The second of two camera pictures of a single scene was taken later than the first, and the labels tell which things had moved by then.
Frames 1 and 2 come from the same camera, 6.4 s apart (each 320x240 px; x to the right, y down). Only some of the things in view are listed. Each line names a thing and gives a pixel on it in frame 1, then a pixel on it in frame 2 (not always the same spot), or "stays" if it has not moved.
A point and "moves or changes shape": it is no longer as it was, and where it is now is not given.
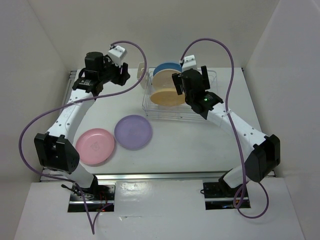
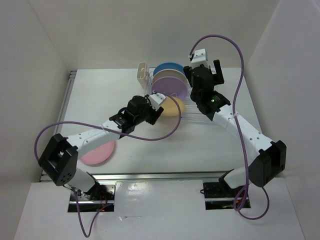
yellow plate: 167,97 moves or changes shape
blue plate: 167,65 stays
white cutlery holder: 140,70 stays
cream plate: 163,79 stays
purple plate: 133,132 -> 170,86
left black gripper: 121,79 -> 155,116
